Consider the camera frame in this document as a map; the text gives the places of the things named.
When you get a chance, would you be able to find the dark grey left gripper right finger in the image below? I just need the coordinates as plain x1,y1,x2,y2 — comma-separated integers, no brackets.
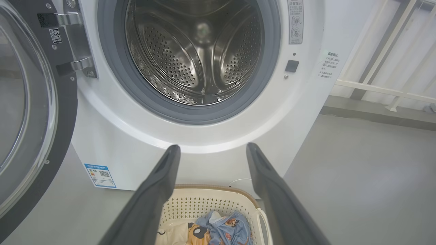
246,142,331,245

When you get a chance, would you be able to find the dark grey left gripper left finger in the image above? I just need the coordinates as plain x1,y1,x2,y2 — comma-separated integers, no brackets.
99,145,181,245

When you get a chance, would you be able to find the orange cartoon dog garment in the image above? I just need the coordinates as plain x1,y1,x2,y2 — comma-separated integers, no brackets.
155,222,212,245

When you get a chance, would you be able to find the blue printed garment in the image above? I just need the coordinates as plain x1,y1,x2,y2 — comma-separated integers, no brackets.
196,210,253,245

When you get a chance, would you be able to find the dark grey round washer door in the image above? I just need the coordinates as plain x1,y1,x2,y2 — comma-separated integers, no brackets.
0,0,79,235

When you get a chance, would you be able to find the cream perforated laundry basket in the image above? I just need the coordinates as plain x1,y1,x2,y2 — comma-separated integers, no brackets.
155,184,273,245

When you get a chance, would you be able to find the white front-load washing machine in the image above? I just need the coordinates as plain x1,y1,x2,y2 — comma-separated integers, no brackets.
51,0,352,200

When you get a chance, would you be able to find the grey rubber door gasket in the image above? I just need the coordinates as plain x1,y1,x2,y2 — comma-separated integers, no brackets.
97,0,282,125

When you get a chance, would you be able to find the chrome door hinge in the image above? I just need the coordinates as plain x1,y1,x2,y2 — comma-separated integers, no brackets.
37,0,98,79

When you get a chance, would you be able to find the blue energy label sticker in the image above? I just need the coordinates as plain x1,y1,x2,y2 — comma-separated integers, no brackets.
84,163,117,189

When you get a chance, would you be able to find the white text notice sticker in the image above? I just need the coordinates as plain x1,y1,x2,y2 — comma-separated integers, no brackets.
318,51,340,80

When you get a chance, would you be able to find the white metal railing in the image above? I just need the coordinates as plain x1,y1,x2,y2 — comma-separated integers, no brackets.
335,0,436,113

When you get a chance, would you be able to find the stainless steel washer drum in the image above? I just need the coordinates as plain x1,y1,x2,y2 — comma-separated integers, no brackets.
125,0,265,106

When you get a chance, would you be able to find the grey warning sticker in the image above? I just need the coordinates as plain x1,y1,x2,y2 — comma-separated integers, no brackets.
287,0,305,45

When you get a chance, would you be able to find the small QR code sticker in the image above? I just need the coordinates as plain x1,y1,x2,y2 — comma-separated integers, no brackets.
49,28,63,44

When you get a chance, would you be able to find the thin white floor cable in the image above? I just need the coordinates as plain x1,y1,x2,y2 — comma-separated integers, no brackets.
229,178,253,188

